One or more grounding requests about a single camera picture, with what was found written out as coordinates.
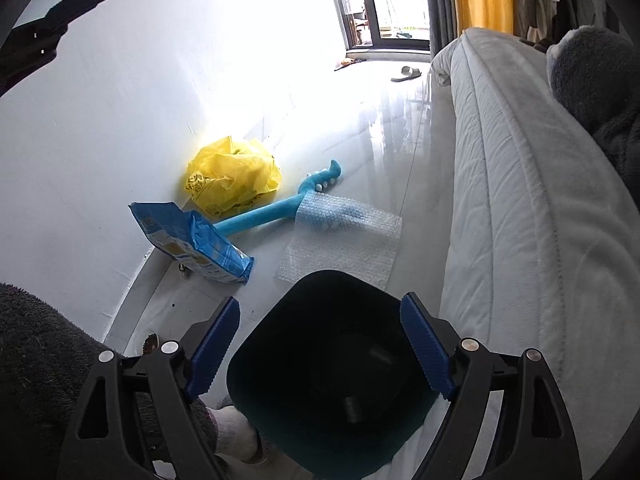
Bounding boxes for grey and white plush garment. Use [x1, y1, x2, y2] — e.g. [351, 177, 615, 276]
[546, 25, 640, 181]

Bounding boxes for blue long-handled toy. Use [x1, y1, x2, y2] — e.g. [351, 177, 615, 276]
[212, 159, 345, 235]

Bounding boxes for yellow plastic bag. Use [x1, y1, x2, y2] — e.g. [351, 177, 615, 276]
[181, 136, 283, 220]

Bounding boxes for blue snack bag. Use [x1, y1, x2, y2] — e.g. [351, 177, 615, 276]
[128, 202, 255, 286]

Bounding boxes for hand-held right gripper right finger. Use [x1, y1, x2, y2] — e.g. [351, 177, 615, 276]
[400, 291, 583, 480]

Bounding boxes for person's grey fleece trouser leg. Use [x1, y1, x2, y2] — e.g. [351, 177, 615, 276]
[0, 282, 218, 480]

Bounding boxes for black window frame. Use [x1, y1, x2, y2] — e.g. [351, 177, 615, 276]
[325, 0, 436, 53]

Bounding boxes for dark teal trash bin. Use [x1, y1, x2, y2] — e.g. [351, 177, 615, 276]
[225, 270, 453, 477]

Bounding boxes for clear bubble wrap sheet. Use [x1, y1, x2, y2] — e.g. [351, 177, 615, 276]
[274, 194, 404, 291]

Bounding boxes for person's white sock foot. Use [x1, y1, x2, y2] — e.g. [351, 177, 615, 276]
[207, 395, 266, 463]

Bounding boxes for grey curtain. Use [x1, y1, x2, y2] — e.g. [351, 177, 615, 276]
[427, 0, 458, 51]

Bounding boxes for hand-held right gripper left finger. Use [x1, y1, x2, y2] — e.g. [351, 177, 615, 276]
[57, 296, 241, 480]

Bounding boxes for bed with pale green sheet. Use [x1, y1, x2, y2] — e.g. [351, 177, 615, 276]
[431, 26, 640, 480]

